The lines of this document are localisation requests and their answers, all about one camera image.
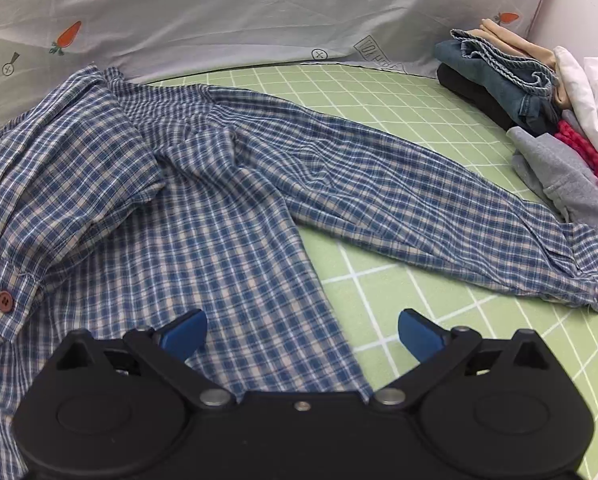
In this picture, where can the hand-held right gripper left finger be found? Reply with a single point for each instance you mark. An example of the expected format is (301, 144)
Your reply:
(184, 332)

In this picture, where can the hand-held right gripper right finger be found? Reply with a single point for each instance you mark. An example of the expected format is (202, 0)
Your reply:
(419, 332)

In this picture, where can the blue plaid shirt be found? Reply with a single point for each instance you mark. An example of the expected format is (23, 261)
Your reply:
(204, 210)

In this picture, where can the green grid mat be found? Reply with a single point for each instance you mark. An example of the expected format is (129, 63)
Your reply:
(429, 125)

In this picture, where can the grey garment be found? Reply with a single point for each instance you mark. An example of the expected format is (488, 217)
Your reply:
(564, 175)

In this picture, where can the black folded garment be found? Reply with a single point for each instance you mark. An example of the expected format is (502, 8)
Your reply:
(471, 92)

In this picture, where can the red knitted garment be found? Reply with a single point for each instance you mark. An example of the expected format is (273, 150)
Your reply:
(591, 155)

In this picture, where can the folded blue jeans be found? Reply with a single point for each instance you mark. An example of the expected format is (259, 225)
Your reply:
(499, 80)

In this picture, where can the white garment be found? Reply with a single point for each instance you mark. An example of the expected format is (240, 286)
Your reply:
(589, 95)

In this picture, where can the beige folded garment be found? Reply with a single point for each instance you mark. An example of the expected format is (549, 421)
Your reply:
(524, 47)

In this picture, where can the grey printed bed sheet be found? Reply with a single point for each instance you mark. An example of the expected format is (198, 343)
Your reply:
(229, 20)

